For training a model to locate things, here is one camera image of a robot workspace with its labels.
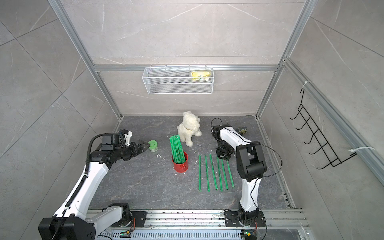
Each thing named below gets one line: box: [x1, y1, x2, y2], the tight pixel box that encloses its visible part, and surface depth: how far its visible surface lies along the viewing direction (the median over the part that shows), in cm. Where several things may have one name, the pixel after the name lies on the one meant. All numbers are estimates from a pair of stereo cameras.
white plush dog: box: [177, 111, 202, 147], surface depth 97 cm
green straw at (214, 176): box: [209, 154, 218, 191], surface depth 90 cm
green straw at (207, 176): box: [204, 154, 211, 192], surface depth 90 cm
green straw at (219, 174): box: [216, 156, 224, 192], surface depth 88 cm
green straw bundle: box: [169, 134, 186, 164], surface depth 86 cm
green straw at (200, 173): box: [198, 154, 202, 192], surface depth 90 cm
